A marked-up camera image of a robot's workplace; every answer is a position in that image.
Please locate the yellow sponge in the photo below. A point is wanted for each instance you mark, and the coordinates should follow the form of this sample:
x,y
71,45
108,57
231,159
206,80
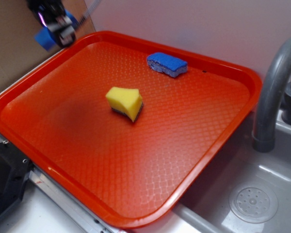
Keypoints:
x,y
125,101

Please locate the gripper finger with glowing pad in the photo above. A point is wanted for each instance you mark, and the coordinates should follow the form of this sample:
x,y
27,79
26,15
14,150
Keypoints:
x,y
41,10
61,27

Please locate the red plastic tray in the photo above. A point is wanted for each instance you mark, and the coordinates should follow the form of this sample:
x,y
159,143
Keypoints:
x,y
128,173

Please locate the grey toy faucet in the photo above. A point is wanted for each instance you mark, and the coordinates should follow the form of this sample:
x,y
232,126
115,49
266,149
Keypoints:
x,y
276,90

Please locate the blue rectangular block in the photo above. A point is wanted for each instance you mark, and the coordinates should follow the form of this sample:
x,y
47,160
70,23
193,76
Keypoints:
x,y
45,39

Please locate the brown cardboard panel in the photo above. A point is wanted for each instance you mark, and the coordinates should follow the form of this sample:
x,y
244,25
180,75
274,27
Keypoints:
x,y
19,51

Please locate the grey toy sink basin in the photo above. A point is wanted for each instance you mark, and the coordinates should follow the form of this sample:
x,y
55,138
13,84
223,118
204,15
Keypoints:
x,y
242,190

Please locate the aluminium frame rail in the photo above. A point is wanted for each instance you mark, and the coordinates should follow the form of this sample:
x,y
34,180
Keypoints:
x,y
47,208

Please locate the blue sponge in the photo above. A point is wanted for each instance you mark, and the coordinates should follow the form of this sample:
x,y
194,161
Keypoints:
x,y
167,64

